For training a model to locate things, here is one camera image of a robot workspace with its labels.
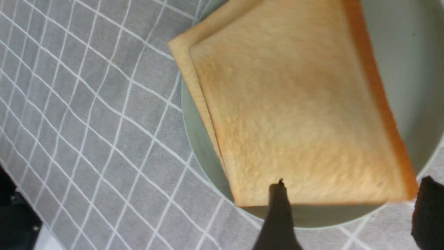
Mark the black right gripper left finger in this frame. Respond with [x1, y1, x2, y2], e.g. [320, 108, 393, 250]
[253, 179, 302, 250]

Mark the light green round plate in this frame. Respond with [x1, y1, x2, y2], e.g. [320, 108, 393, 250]
[181, 0, 444, 230]

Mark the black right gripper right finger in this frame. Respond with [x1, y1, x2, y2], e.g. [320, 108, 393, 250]
[411, 176, 444, 250]

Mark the toasted bread slice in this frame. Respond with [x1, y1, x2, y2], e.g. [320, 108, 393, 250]
[168, 0, 264, 181]
[192, 0, 418, 207]

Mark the grey checked tablecloth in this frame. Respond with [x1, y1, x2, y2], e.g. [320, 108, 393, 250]
[0, 0, 444, 250]

